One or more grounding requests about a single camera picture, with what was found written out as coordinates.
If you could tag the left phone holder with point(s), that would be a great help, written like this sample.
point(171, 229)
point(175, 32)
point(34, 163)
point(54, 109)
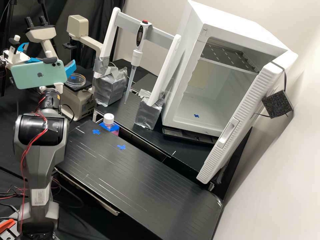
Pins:
point(15, 42)

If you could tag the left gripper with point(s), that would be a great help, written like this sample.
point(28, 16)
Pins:
point(15, 58)

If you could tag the pipette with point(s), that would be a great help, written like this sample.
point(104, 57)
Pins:
point(137, 53)

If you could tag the white pipette stand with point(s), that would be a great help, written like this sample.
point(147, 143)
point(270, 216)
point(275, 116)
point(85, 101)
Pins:
point(160, 80)

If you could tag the cream microscope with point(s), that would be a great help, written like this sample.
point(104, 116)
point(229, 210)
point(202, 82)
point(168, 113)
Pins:
point(78, 101)

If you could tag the petri dish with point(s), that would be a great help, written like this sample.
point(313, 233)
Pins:
point(75, 79)

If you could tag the incubator door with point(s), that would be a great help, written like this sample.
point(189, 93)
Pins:
point(250, 112)

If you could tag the white incubator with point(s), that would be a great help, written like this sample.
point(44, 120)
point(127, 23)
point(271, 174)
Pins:
point(225, 15)

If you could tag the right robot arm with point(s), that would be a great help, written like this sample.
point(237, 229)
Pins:
point(37, 155)

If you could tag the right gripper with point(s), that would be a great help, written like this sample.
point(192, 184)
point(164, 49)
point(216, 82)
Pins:
point(59, 87)

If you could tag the blue bottle holder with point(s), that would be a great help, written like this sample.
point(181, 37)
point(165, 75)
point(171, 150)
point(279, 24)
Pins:
point(106, 127)

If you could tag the small bottle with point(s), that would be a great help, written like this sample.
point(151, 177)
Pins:
point(108, 117)

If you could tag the orange clamp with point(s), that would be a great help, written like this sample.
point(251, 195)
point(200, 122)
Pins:
point(7, 223)

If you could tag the black tray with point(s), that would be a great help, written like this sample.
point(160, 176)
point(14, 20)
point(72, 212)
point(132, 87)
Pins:
point(185, 135)

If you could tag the right wrist camera phone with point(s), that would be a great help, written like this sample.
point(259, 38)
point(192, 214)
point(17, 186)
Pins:
point(35, 75)

